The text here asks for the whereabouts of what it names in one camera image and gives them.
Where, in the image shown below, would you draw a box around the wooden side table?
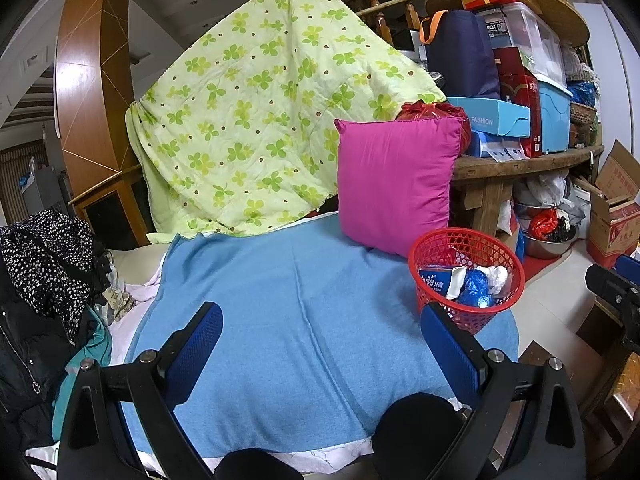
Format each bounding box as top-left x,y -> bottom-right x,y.
517,300 -> 640,461

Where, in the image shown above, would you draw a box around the metal bowl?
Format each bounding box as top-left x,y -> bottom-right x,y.
515,202 -> 578,261

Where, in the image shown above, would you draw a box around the white blue carton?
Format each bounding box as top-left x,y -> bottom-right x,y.
470,130 -> 526,161

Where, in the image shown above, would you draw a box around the white tissue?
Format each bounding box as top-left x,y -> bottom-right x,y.
482,265 -> 511,293

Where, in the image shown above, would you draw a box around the white plastic bag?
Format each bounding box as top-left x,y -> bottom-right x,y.
520,170 -> 571,206

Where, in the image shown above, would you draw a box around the small floral cloth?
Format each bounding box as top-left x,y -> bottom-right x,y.
92,285 -> 138,321

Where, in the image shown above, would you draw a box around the pink pillow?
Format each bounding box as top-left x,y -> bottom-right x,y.
334,115 -> 468,259

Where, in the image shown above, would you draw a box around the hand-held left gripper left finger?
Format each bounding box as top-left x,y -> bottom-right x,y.
56,301 -> 224,480

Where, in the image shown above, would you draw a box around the wooden bench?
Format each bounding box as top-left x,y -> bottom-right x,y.
450,145 -> 606,241

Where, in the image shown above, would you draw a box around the low wooden cabinet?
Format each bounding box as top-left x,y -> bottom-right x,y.
67,165 -> 151,251

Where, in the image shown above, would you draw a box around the navy bag orange handles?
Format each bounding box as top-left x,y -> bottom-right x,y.
419,10 -> 501,101

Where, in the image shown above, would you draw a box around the light blue storage bin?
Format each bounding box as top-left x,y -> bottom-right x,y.
532,72 -> 573,156

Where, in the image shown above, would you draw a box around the blue toothpaste box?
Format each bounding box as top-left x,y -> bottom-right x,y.
419,266 -> 468,303

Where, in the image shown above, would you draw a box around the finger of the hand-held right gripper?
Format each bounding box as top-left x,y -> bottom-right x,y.
585,254 -> 640,311

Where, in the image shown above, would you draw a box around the blue plastic bag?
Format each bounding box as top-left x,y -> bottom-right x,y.
457,269 -> 496,308

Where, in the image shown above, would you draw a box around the red mesh plastic basket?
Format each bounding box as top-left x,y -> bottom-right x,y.
407,227 -> 526,336

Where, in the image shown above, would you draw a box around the clear plastic storage box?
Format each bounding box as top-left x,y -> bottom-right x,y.
475,2 -> 563,86

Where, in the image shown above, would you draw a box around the wicker basket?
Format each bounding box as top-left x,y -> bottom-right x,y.
570,102 -> 598,148

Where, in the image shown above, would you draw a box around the green clover print quilt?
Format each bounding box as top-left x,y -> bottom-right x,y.
125,0 -> 448,238

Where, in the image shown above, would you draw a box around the round wooden tabletop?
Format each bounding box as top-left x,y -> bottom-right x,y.
425,0 -> 591,48

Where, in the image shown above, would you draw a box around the red carton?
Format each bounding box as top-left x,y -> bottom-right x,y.
492,47 -> 543,158

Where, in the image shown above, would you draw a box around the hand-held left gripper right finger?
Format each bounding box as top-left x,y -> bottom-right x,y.
420,302 -> 586,480

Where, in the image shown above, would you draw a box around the blue blanket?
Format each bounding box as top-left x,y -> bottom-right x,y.
121,212 -> 519,461

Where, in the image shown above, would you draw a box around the black white dotted garment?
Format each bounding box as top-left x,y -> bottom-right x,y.
0,209 -> 108,346

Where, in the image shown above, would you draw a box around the large red plastic bag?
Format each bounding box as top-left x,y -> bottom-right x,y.
397,100 -> 473,156

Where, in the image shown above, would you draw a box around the brown cardboard box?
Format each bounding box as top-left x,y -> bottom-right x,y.
585,140 -> 640,271

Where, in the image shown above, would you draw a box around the white bed sheet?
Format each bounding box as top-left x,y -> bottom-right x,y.
25,247 -> 481,478

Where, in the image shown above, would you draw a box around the black jacket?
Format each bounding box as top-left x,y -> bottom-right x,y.
0,260 -> 101,451

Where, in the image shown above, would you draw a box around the teal garment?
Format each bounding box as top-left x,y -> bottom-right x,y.
52,305 -> 113,441

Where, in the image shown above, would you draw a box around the blue cardboard box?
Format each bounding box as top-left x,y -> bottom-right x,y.
446,96 -> 532,140

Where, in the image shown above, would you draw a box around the grey cabinet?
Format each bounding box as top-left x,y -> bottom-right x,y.
20,160 -> 63,216

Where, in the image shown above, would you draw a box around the small red plastic bag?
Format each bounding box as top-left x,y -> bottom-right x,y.
529,208 -> 560,238

